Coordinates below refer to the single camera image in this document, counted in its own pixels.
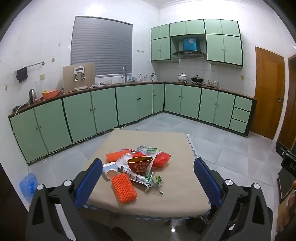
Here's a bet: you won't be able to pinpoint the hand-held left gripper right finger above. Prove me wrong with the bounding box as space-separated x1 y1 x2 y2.
193 157 275 241

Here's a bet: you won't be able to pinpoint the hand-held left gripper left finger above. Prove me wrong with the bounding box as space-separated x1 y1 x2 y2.
25 158 103 241

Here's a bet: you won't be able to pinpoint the blue and white paper cup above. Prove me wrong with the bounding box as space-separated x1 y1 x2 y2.
102 162 121 180

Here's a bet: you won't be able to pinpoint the orange foam net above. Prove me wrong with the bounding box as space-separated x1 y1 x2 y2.
106 150 132 162
111 173 138 204

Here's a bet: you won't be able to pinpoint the trash bin with black bag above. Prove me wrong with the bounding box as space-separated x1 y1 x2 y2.
185 214 210 235

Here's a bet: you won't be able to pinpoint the white wrapper with black end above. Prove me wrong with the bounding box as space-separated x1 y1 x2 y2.
122 169 152 188

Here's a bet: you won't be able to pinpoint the leaf print green wrapper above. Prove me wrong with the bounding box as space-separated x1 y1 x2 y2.
144 173 164 195

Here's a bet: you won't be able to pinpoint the red plastic bag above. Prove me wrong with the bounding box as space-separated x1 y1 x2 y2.
133 152 171 168

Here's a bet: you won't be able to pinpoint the red paper bowl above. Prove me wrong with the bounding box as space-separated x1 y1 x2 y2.
128 156 154 176

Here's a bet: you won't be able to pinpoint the table with beige cloth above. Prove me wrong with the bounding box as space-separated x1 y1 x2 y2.
82 129 211 220

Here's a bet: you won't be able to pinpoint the blue plastic bag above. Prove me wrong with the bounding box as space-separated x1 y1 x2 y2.
19 173 38 202

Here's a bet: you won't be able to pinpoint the green drawer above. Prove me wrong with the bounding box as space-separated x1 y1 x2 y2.
232 108 250 123
230 119 248 134
234 96 253 112

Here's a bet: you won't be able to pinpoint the green base cabinets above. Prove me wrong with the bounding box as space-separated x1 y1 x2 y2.
9 81 257 164

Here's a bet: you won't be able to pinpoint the wooden door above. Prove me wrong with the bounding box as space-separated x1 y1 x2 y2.
251 46 285 140

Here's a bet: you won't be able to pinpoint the orange basket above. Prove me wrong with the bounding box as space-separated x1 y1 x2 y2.
42 90 59 100

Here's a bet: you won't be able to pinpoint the cardboard-wrapped water dispenser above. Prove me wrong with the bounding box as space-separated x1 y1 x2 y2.
63 62 96 93

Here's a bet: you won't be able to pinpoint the dark cloth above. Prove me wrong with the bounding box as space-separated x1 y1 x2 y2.
17 67 28 83

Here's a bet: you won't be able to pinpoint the black range hood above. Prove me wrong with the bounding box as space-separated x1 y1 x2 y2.
172 50 207 58

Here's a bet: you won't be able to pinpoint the metal towel bar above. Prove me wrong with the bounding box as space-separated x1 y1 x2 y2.
15 61 46 75

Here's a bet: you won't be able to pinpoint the grey window blind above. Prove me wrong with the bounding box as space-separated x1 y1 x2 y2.
70 16 133 78

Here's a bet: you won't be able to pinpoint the blue hood chimney cover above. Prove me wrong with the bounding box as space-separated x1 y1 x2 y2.
183 37 197 51

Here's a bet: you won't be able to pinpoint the wooden doorway frame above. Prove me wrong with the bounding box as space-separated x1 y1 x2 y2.
287 54 296 149

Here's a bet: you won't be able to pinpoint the white cable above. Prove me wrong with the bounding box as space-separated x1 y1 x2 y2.
13 105 26 117

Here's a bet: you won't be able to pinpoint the green wall cabinets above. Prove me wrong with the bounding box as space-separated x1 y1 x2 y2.
151 19 244 67

